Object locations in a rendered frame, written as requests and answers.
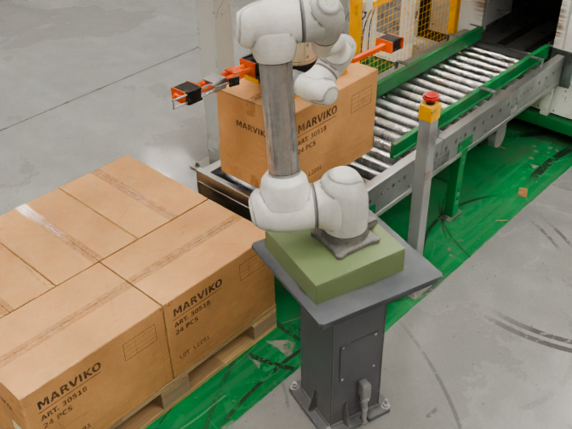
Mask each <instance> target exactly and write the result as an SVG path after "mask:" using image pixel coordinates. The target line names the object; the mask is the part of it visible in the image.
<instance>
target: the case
mask: <svg viewBox="0 0 572 429"><path fill-rule="evenodd" d="M346 69H347V74H345V75H343V76H341V77H339V78H338V79H337V80H336V82H335V84H336V86H337V88H338V90H339V93H338V97H337V99H336V101H335V102H334V103H333V104H332V105H330V106H319V105H315V104H312V103H309V102H307V101H304V100H303V99H301V98H300V97H297V98H295V117H296V131H297V144H298V157H299V169H301V170H302V171H303V172H304V173H305V174H306V177H307V180H308V183H313V182H315V181H317V180H320V179H322V176H323V175H324V174H325V173H326V172H327V171H328V170H330V169H332V168H335V167H339V166H347V165H348V164H350V163H352V162H353V161H355V160H356V159H358V158H359V157H361V156H362V155H364V154H365V153H367V152H369V151H370V150H372V147H373V136H374V124H375V102H376V90H377V78H378V69H376V68H374V67H370V66H366V65H363V64H360V63H357V62H356V63H354V64H353V63H351V64H350V65H349V66H348V67H347V68H346ZM239 80H240V81H239V82H240V84H239V85H237V86H233V87H229V84H227V85H226V86H227V88H226V89H222V90H221V91H219V92H216V94H217V109H218V123H219V137H220V165H221V171H222V172H225V173H227V174H229V175H231V176H233V177H235V178H238V179H240V180H242V181H244V182H246V183H248V184H250V185H252V186H255V187H257V188H260V183H261V178H262V176H263V175H264V174H265V172H266V171H267V170H268V162H267V153H266V134H265V124H264V114H263V108H262V99H261V88H260V85H259V84H258V83H254V82H251V81H249V80H247V79H245V78H244V77H243V78H241V79H239Z"/></svg>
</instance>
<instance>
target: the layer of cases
mask: <svg viewBox="0 0 572 429"><path fill-rule="evenodd" d="M264 238H266V231H264V230H261V229H259V228H258V227H257V226H254V225H253V223H252V222H251V221H249V220H246V219H244V218H243V217H242V216H240V215H238V214H235V213H233V212H232V211H231V210H229V209H226V208H224V207H223V206H221V205H219V204H218V203H215V202H214V201H212V200H210V199H208V198H206V197H204V196H203V195H201V194H199V193H197V192H195V191H193V190H192V189H190V188H188V187H186V186H184V185H182V184H181V183H179V182H177V181H175V180H173V179H171V178H169V177H168V176H166V175H165V174H162V173H160V172H158V171H156V170H155V169H153V168H151V167H149V166H147V165H146V164H144V163H142V162H140V161H138V160H136V159H135V158H133V157H131V156H129V155H126V156H124V157H121V158H119V159H118V160H116V161H113V162H111V163H108V164H107V165H105V166H103V167H101V168H99V169H97V170H95V171H93V172H90V173H88V174H86V175H84V176H82V177H80V178H78V179H76V180H74V181H72V182H70V183H67V184H65V185H63V186H61V187H60V189H59V188H57V189H55V190H53V191H51V192H49V193H47V194H44V195H42V196H41V197H38V198H36V199H34V200H32V201H30V202H29V203H26V204H24V205H21V206H19V207H18V208H16V209H13V210H11V211H9V212H8V213H6V214H3V215H1V216H0V428H1V429H107V428H109V427H110V426H112V425H113V424H114V423H116V422H117V421H118V420H120V419H121V418H123V417H124V416H125V415H126V414H127V413H129V412H130V411H131V410H133V409H134V408H136V407H137V406H139V405H140V404H141V403H143V402H144V401H146V400H147V399H148V398H149V397H150V396H152V395H153V394H154V393H156V392H157V391H159V390H160V389H161V388H163V387H164V386H166V385H167V384H168V383H170V381H172V380H173V378H174V379H175V378H176V377H177V376H179V375H180V374H182V373H183V372H184V371H186V370H187V369H189V368H190V367H191V366H192V365H193V364H194V363H196V362H197V361H199V360H200V359H202V358H203V357H205V356H206V355H207V354H209V353H210V352H212V351H213V350H214V349H215V348H216V347H217V346H219V345H220V344H222V343H223V342H224V341H226V340H227V339H229V338H230V337H232V336H233V335H234V334H236V333H237V332H238V331H239V330H240V329H242V328H243V327H245V326H246V325H247V324H249V323H250V322H252V321H253V320H254V319H256V318H257V317H258V316H259V315H261V314H262V313H263V312H265V311H266V310H268V309H269V308H270V307H272V306H273V305H275V287H274V274H273V272H272V271H271V270H270V269H269V268H268V266H267V265H266V264H265V263H264V262H263V260H262V259H261V258H260V257H259V256H258V255H257V254H256V253H255V251H254V250H253V249H252V243H253V242H256V241H259V240H261V239H264Z"/></svg>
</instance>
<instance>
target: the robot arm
mask: <svg viewBox="0 0 572 429"><path fill-rule="evenodd" d="M345 18H346V16H345V10H344V7H343V4H342V1H341V0H259V1H256V2H253V3H250V4H248V5H246V6H244V7H243V8H241V9H240V10H238V11H237V12H236V39H237V41H238V42H239V44H240V45H241V46H243V47H244V48H246V49H250V50H251V52H252V54H253V56H254V58H250V57H248V58H246V59H245V60H248V61H251V62H253V63H255V65H256V64H258V65H259V70H260V75H259V76H258V77H257V76H256V74H255V78H256V79H259V81H258V82H259V83H260V88H261V99H262V108H263V114H264V124H265V134H266V153H267V162H268V170H267V171H266V172H265V174H264V175H263V176H262V178H261V183H260V188H257V189H255V190H254V191H253V192H252V193H251V195H250V198H249V211H250V215H251V219H252V222H253V225H254V226H257V227H258V228H259V229H261V230H264V231H268V232H301V231H306V230H311V229H313V230H311V236H312V237H314V238H316V239H317V240H318V241H319V242H320V243H321V244H322V245H323V246H324V247H326V248H327V249H328V250H329V251H330V252H331V253H332V254H333V255H334V256H335V258H336V259H337V260H344V259H345V258H346V257H347V256H348V255H351V254H353V253H355V252H358V251H359V250H361V249H364V248H366V247H368V246H370V245H373V244H377V243H379V242H380V237H379V236H378V235H376V234H374V233H373V232H372V231H370V230H369V229H370V228H371V227H372V226H374V225H376V223H377V219H376V218H375V217H374V216H372V217H369V195H368V193H367V190H366V186H365V184H364V182H363V179H362V177H361V175H360V174H359V173H358V172H357V171H356V170H355V169H353V168H351V167H347V166H339V167H335V168H332V169H330V170H328V171H327V172H326V173H325V174H324V175H323V176H322V179H320V180H317V181H315V182H313V183H308V180H307V177H306V174H305V173H304V172H303V171H302V170H301V169H299V157H298V144H297V131H296V117H295V95H297V96H299V97H300V98H301V99H303V100H304V101H307V102H309V103H312V104H315V105H319V106H330V105H332V104H333V103H334V102H335V101H336V99H337V97H338V93H339V90H338V88H337V86H336V84H335V82H336V80H337V79H338V78H339V77H340V76H341V75H342V73H343V72H344V71H345V70H346V68H347V67H348V66H349V65H350V63H351V61H352V59H353V57H354V55H355V53H356V48H357V45H356V43H355V41H354V39H353V38H352V37H351V36H349V35H346V34H341V33H342V32H343V29H344V25H345ZM297 43H311V44H312V50H313V53H314V54H315V55H316V56H317V57H318V59H317V62H316V63H315V65H314V66H313V67H312V68H311V69H310V70H309V71H307V72H306V73H304V72H303V71H297V70H293V66H292V59H293V58H294V57H295V53H296V49H297Z"/></svg>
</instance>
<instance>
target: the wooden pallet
mask: <svg viewBox="0 0 572 429"><path fill-rule="evenodd" d="M276 327H277V314H276V304H275V305H273V306H272V307H270V308H269V309H268V310H266V311H265V312H263V313H262V314H261V315H259V316H258V317H257V318H256V319H254V320H253V321H252V322H250V323H249V324H247V325H246V326H245V327H243V328H242V329H240V330H239V331H238V332H237V333H236V334H234V335H233V336H232V337H230V338H229V339H227V340H226V341H224V342H223V343H222V344H220V345H219V346H217V347H216V348H215V349H214V350H213V351H212V352H210V353H209V354H207V355H206V356H205V357H203V358H202V359H200V360H199V361H197V362H196V363H194V364H193V365H192V366H191V367H190V368H189V369H187V370H186V371H184V372H183V373H182V374H180V375H179V376H177V377H176V378H175V379H174V378H173V380H172V381H170V383H168V384H167V385H166V386H164V387H163V388H161V389H160V390H159V391H157V392H156V393H154V394H153V395H152V396H150V397H149V398H148V399H147V400H146V401H144V402H143V403H141V404H140V405H139V406H137V407H136V408H134V409H133V410H131V411H130V412H129V413H127V414H126V415H125V416H124V417H123V418H121V419H120V420H118V421H117V422H116V423H114V424H113V425H112V426H110V427H109V428H107V429H146V428H147V427H148V426H149V425H150V424H151V423H153V422H154V421H155V420H157V419H158V418H160V417H161V416H162V415H164V414H165V413H166V412H168V411H169V410H170V409H172V408H173V407H174V406H175V405H176V404H177V403H179V402H180V401H181V400H183V399H184V398H186V397H187V396H188V395H189V394H191V393H192V392H194V391H195V390H196V389H198V388H199V387H200V386H201V385H202V384H203V383H205V382H206V381H207V380H209V379H210V378H211V377H213V376H214V375H216V374H217V373H218V372H219V371H221V370H222V369H223V368H225V366H227V365H228V364H229V363H231V362H232V361H233V360H235V359H236V358H237V357H239V356H240V355H241V354H243V353H244V352H246V351H247V350H248V349H249V348H250V347H251V346H253V345H254V344H255V343H256V342H258V341H259V340H261V339H262V338H263V337H265V336H266V335H267V334H269V333H270V332H271V331H273V330H274V329H275V328H276Z"/></svg>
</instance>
